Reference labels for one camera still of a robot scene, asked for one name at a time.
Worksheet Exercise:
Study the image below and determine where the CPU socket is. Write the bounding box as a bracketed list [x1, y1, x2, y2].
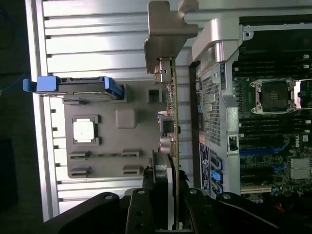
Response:
[251, 78, 297, 115]

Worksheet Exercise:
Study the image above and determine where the hard disk in blue carrier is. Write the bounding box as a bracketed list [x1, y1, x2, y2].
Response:
[22, 76, 125, 102]

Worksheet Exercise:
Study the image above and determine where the silver chipset heat sink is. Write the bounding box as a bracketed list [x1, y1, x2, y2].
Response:
[290, 157, 312, 180]

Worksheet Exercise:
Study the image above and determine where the silver CPU chip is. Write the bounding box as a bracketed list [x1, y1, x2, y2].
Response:
[73, 119, 95, 144]

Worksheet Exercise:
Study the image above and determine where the silver socket cover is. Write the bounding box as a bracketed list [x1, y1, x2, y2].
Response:
[293, 79, 312, 110]

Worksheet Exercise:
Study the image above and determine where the grey parts rack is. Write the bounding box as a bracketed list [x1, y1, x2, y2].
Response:
[62, 82, 177, 179]

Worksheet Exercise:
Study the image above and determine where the green RAM stick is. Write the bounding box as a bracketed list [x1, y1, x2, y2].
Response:
[70, 152, 142, 159]

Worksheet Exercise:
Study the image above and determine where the open black PC case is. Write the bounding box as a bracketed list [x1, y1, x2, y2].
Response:
[189, 16, 312, 213]

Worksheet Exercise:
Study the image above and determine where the green motherboard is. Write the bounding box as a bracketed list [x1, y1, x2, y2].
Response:
[231, 53, 312, 203]

